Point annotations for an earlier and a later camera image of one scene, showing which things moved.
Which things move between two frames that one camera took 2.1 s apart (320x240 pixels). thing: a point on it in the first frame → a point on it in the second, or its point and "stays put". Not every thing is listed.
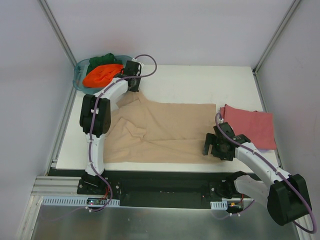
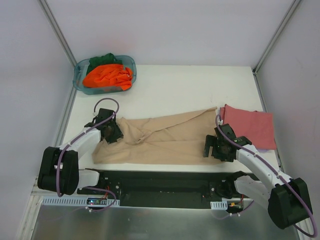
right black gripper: (208, 144) stays put
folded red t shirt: (257, 126) stays put
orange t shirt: (99, 76) stays put
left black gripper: (135, 85) → (116, 132)
